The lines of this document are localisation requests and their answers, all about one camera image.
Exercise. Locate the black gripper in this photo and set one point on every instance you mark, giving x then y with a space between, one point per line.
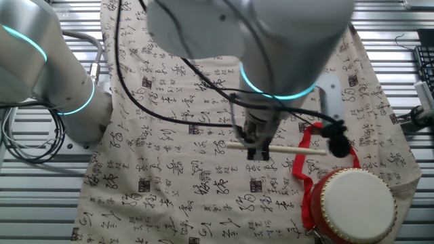
259 133

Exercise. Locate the light wooden drumstick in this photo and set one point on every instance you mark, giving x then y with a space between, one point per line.
298 150

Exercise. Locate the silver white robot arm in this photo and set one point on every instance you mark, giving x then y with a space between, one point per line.
288 34

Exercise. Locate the beige calligraphy print cloth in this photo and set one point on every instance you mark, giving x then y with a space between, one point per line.
186 176

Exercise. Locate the black foam microphone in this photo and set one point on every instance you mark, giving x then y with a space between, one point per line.
337 144

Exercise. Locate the small grey white box device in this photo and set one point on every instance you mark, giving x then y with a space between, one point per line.
425 95

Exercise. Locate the black computer keyboard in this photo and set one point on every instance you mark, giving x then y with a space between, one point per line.
426 64

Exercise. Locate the grey flat device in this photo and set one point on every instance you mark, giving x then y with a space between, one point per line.
420 4

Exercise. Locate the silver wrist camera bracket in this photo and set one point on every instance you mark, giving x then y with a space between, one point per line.
330 95

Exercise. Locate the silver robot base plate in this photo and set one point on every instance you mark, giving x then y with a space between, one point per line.
56 135

